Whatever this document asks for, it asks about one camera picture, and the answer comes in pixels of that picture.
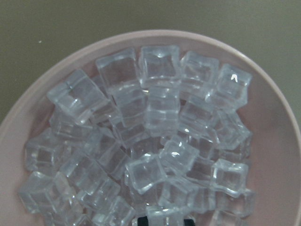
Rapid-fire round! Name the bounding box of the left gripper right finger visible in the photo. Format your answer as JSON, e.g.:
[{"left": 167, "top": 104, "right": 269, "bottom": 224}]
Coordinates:
[{"left": 184, "top": 219, "right": 195, "bottom": 226}]

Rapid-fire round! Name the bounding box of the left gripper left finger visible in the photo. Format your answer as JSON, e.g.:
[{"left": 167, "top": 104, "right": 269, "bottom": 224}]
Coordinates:
[{"left": 137, "top": 217, "right": 148, "bottom": 226}]

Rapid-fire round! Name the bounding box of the pile of ice cubes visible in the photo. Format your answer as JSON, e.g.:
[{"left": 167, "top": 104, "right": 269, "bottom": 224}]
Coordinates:
[{"left": 18, "top": 45, "right": 255, "bottom": 226}]

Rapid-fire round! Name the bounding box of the pink bowl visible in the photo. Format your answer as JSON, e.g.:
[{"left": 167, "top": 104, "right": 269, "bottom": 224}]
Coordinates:
[{"left": 0, "top": 30, "right": 301, "bottom": 226}]

